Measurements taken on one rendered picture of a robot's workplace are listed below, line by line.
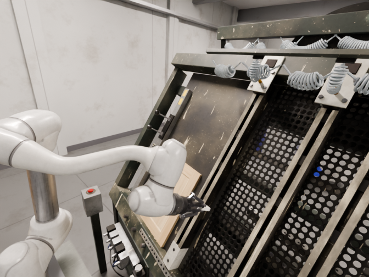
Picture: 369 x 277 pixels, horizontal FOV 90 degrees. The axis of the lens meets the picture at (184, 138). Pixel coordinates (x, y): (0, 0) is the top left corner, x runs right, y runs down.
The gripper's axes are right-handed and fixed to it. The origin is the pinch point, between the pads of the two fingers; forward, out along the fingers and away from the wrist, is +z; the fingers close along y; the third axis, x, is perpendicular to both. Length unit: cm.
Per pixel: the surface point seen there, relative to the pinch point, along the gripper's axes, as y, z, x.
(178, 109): 40, 4, 60
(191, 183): 3.4, 6.4, 18.6
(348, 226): 26, 2, -46
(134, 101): 34, 129, 396
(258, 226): 8.8, 1.6, -24.6
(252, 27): 123, 25, 53
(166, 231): -29.0, 6.5, 18.6
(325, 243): 17.9, 2.0, -44.0
